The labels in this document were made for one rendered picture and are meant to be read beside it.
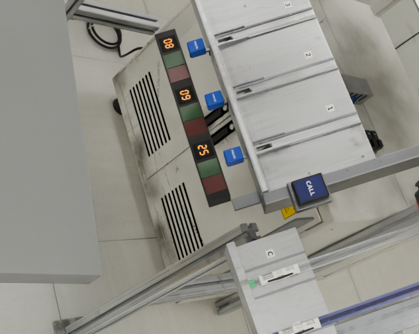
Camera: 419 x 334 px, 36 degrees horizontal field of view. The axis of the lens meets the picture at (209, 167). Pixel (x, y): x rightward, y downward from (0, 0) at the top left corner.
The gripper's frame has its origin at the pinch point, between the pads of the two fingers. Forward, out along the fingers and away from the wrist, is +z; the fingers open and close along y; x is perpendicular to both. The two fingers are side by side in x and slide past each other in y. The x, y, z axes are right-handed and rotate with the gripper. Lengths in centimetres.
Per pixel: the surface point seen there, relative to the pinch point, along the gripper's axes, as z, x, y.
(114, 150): 83, 43, 60
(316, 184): 3.6, 13.0, 12.0
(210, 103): 8.1, 23.6, 32.7
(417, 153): 5.5, -5.4, 12.4
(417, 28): 165, -107, 110
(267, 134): 8.6, 16.2, 24.2
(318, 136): 7.7, 8.4, 20.9
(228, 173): 54, 18, 34
